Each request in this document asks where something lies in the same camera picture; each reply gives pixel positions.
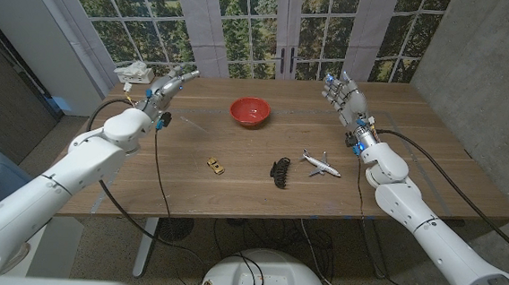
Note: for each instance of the black round floor fan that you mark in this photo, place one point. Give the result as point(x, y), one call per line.
point(176, 229)

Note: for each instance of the white table leg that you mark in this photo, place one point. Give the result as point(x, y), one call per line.
point(145, 247)

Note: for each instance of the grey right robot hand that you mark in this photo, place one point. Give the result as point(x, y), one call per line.
point(349, 104)

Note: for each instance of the white toy airplane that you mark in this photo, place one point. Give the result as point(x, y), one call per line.
point(320, 166)

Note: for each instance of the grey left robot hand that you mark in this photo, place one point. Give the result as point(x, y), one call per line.
point(166, 89)

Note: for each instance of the crumpled white tissue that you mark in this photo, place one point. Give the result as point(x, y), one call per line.
point(131, 67)

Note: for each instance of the white power strip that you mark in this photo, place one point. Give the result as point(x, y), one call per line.
point(138, 78)

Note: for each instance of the black hair clip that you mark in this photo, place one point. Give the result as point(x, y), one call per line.
point(280, 173)

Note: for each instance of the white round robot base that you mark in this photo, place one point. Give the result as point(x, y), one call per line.
point(263, 273)

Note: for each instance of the yellow toy car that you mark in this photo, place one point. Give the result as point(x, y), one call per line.
point(215, 166)

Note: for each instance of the red bowl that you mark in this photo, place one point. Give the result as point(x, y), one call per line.
point(250, 111)

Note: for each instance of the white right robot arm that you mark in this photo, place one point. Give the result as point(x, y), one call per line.
point(432, 236)

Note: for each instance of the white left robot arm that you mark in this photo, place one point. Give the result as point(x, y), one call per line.
point(54, 178)

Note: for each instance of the printed window backdrop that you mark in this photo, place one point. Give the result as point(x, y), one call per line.
point(245, 16)

